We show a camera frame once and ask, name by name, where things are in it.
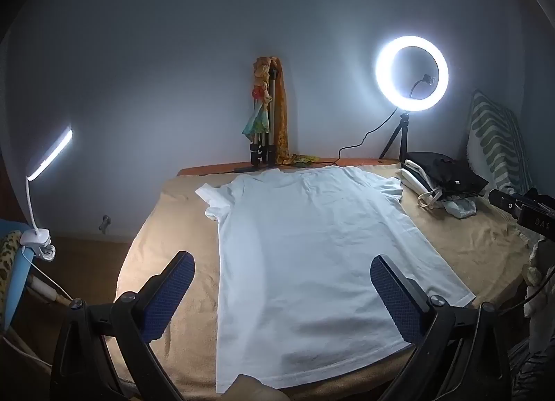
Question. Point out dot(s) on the light blue board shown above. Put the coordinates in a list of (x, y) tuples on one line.
[(17, 284)]

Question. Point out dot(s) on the white tote bag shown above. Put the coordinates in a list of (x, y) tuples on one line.
[(416, 182)]

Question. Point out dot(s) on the leopard print cloth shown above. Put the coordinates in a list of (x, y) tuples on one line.
[(8, 258)]

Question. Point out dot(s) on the green striped pillow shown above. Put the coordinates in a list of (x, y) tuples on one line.
[(494, 141)]

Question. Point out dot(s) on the white clip-on desk lamp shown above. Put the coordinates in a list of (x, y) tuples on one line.
[(37, 236)]

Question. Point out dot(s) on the clear plastic bag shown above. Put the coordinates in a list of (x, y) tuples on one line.
[(462, 207)]

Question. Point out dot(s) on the white t-shirt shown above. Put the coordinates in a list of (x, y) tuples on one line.
[(303, 253)]

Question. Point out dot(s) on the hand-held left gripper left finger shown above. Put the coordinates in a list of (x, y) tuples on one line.
[(173, 292)]

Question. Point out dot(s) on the black gooseneck phone holder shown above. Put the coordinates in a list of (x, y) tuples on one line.
[(427, 79)]

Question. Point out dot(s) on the person's right hand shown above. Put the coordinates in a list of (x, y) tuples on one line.
[(537, 262)]

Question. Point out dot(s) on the beige blanket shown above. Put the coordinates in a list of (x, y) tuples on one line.
[(173, 219)]

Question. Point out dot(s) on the orange patterned cloth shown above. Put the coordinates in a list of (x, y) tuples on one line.
[(282, 123)]

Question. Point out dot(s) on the orange bed sheet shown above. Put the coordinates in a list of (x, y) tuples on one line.
[(208, 168)]

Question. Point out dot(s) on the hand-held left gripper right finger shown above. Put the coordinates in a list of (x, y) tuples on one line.
[(394, 292)]

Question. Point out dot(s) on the person's striped dark clothing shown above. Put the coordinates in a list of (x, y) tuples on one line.
[(533, 375)]

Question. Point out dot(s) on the black bag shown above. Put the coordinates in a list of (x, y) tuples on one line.
[(451, 175)]

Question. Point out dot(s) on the colourful patterned scarf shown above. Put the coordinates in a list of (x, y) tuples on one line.
[(260, 119)]

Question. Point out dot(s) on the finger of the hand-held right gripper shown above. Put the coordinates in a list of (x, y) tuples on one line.
[(527, 195), (507, 202)]

